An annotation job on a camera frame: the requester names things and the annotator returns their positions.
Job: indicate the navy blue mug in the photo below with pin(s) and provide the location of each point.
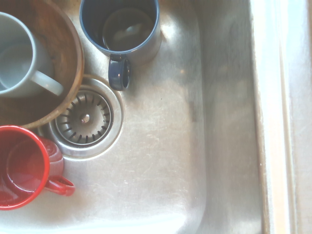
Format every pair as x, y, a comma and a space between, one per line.
148, 48

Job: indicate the brown wooden bowl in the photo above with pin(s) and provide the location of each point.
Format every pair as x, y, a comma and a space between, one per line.
61, 48

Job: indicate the red mug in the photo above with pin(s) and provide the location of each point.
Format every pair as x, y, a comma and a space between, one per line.
24, 165

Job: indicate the grey ceramic mug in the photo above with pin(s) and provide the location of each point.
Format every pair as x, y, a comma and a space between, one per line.
22, 70

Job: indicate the stainless steel double sink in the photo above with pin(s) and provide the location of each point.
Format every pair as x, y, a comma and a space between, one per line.
170, 126

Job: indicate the metal drain strainer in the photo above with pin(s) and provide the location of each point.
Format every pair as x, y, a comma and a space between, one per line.
85, 119

